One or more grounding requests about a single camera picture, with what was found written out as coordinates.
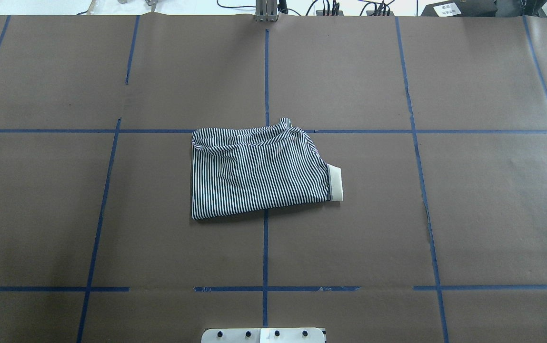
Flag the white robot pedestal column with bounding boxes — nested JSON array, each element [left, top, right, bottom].
[[201, 327, 327, 343]]

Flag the blue white striped polo shirt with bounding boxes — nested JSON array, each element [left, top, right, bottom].
[[191, 119, 344, 220]]

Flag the aluminium frame post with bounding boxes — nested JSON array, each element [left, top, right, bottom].
[[254, 0, 279, 22]]

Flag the black box with label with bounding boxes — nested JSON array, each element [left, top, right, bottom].
[[420, 0, 497, 18]]

